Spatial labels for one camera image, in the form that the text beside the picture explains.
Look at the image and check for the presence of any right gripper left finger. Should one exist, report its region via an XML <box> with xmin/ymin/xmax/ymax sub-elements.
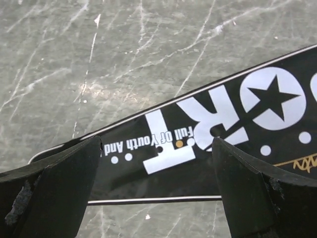
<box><xmin>0</xmin><ymin>136</ymin><xmax>102</xmax><ymax>238</ymax></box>

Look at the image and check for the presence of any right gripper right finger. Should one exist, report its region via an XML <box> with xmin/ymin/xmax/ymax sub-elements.
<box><xmin>212</xmin><ymin>138</ymin><xmax>317</xmax><ymax>238</ymax></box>

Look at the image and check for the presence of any black SPORT racket bag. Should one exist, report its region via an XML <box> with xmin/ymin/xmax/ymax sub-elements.
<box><xmin>31</xmin><ymin>45</ymin><xmax>317</xmax><ymax>205</ymax></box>

